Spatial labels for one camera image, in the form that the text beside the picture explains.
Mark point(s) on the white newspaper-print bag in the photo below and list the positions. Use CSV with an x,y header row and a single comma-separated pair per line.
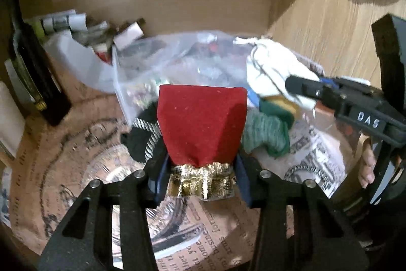
x,y
317,160

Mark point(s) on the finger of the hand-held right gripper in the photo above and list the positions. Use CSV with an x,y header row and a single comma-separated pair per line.
x,y
304,87
345,82

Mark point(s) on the red velvet pouch gold trim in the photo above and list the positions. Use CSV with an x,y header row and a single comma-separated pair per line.
x,y
203,121

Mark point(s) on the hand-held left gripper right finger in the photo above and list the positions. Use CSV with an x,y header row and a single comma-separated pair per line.
x,y
242,176

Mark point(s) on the black rectangular box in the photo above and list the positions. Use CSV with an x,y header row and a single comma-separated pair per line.
x,y
38,80

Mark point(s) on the person's right hand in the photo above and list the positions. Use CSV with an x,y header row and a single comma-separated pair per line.
x,y
367,166

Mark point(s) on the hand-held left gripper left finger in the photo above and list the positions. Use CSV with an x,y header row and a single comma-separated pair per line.
x,y
159,178

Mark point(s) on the small white box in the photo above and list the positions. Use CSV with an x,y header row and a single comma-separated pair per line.
x,y
128,35

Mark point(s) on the green knitted cloth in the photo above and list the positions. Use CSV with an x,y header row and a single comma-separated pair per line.
x,y
266,131

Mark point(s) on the black cloth silver stripes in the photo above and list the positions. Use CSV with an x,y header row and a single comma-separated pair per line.
x,y
142,134

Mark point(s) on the clear plastic bag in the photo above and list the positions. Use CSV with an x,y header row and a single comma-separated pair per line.
x,y
177,61

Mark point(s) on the rolled white papers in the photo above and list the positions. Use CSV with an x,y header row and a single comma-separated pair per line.
x,y
63,21

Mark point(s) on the brown newspaper-print paper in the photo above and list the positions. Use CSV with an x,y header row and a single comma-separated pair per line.
x,y
63,163

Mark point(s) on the cardboard box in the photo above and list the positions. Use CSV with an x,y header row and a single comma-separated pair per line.
x,y
190,1

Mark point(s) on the white plastic bag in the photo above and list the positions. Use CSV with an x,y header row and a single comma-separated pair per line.
x,y
79,61

